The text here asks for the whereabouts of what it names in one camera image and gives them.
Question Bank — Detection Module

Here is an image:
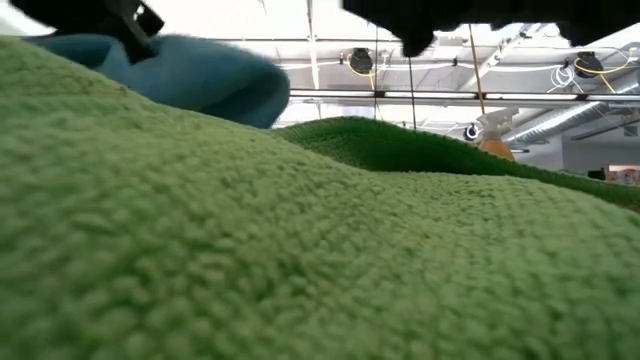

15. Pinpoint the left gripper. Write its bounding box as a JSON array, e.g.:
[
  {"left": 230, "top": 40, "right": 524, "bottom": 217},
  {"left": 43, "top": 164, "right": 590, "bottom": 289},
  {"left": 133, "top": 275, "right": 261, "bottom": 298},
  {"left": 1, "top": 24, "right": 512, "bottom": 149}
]
[{"left": 9, "top": 0, "right": 166, "bottom": 65}]

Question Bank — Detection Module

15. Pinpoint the blue microfiber towel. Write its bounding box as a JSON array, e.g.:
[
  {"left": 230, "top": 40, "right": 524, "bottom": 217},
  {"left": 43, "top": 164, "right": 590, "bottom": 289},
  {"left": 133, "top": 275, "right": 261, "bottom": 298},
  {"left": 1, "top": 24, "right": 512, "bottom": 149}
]
[{"left": 24, "top": 33, "right": 292, "bottom": 130}]

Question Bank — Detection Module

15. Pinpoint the green microfiber towel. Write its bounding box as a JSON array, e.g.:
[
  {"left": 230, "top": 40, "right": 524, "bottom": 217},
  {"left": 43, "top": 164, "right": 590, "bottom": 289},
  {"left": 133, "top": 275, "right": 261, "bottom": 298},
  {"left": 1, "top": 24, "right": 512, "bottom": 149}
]
[{"left": 0, "top": 35, "right": 640, "bottom": 360}]

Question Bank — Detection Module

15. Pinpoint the long ceiling light strip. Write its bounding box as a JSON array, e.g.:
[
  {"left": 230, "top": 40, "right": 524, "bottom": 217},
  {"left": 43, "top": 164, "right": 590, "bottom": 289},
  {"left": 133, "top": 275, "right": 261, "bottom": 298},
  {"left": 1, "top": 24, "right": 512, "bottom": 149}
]
[{"left": 288, "top": 88, "right": 640, "bottom": 102}]

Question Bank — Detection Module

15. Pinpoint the orange spray bottle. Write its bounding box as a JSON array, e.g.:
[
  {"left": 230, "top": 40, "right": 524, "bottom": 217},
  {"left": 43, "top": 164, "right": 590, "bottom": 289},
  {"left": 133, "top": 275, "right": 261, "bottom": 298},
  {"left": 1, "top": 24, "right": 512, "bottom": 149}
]
[{"left": 477, "top": 107, "right": 520, "bottom": 161}]

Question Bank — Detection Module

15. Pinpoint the black ceiling cable reel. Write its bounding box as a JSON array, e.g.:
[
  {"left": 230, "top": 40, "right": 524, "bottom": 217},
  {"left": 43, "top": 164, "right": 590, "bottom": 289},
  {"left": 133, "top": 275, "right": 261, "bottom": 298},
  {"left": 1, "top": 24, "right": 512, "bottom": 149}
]
[
  {"left": 348, "top": 47, "right": 375, "bottom": 75},
  {"left": 574, "top": 51, "right": 604, "bottom": 80}
]

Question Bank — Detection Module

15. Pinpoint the black hanging cable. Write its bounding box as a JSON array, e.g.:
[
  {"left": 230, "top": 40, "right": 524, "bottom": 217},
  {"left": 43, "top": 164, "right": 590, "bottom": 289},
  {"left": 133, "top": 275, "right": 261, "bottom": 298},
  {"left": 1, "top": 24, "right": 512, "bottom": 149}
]
[{"left": 407, "top": 57, "right": 417, "bottom": 130}]

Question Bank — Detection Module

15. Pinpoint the yellow hanging cable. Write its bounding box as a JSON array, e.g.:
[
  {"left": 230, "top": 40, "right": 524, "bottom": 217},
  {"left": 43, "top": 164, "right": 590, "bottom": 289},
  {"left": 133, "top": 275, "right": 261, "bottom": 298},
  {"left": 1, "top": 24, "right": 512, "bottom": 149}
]
[{"left": 467, "top": 23, "right": 487, "bottom": 116}]

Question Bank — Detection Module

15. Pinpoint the white cable coil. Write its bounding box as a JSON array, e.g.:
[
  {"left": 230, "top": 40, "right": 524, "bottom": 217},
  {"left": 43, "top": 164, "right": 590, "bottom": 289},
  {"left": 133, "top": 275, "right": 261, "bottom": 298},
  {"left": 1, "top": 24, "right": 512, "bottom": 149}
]
[{"left": 549, "top": 64, "right": 576, "bottom": 94}]

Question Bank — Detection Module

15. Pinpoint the silver ventilation duct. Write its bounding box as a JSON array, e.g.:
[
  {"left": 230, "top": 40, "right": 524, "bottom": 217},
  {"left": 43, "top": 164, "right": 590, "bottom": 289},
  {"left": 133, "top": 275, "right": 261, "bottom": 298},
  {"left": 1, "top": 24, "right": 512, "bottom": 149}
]
[{"left": 502, "top": 82, "right": 640, "bottom": 146}]

